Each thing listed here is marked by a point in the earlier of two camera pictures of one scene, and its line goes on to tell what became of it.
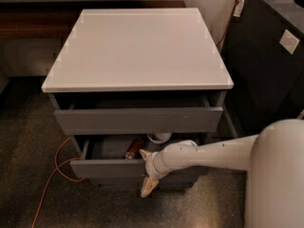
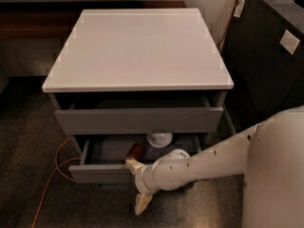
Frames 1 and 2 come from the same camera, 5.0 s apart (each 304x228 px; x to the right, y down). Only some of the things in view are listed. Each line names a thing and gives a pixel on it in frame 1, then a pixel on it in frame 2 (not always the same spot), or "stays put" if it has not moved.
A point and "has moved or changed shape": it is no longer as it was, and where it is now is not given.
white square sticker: x=289 y=42 stays put
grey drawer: x=104 y=158 has moved or changed shape
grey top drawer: x=139 y=113 stays put
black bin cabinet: x=263 y=56 stays put
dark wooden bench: x=60 y=19 stays put
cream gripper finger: x=144 y=154 → x=134 y=165
